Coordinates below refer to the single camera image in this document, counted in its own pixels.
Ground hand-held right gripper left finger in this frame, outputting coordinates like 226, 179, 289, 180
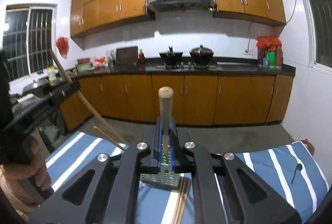
28, 117, 163, 224

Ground black kitchen countertop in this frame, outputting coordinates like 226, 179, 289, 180
8, 62, 296, 108

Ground sliding window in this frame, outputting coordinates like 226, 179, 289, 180
293, 0, 332, 69

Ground barred window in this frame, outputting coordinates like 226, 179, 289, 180
3, 5, 56, 77

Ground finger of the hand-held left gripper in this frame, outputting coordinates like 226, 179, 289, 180
5, 81, 81, 134

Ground grey pot lid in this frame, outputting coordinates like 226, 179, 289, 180
23, 79, 50, 94

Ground glass jars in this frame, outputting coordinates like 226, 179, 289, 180
106, 49, 117, 67

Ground green perforated utensil holder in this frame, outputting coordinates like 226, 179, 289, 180
140, 146, 182, 191

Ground white wall cable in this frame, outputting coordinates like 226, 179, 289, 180
248, 0, 303, 51

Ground person's left hand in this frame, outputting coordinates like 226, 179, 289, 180
26, 136, 52, 189

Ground red hanging plastic bag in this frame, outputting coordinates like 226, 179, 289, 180
55, 36, 70, 59

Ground green bottle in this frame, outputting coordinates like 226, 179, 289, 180
267, 49, 277, 69

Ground long wooden stick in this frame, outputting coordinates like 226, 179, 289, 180
49, 50, 129, 148
93, 126, 126, 150

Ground bunch of wooden chopsticks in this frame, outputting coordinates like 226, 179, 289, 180
171, 179, 192, 224

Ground blue white striped tablecloth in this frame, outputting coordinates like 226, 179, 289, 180
45, 131, 330, 224

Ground yellow detergent bottle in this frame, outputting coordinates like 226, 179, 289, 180
47, 67, 57, 82

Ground red bag beside basin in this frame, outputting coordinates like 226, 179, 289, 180
94, 57, 107, 69

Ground gas stove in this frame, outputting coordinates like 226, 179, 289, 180
156, 63, 222, 70

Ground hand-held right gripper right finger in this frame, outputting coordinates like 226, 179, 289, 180
168, 120, 303, 224

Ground dark cutting board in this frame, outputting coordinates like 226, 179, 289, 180
116, 46, 138, 65

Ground small black utensil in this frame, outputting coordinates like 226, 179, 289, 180
291, 163, 303, 184

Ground grey green sack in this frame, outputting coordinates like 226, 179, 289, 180
39, 109, 68, 153

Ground orange base cabinets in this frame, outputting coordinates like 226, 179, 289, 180
61, 74, 294, 132

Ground wooden handled utensil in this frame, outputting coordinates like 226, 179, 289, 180
158, 87, 174, 160

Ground person's left forearm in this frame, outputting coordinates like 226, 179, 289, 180
0, 162, 42, 223

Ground black wok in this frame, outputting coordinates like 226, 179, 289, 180
159, 46, 183, 65

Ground black pot with lid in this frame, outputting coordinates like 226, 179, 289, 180
189, 45, 215, 64

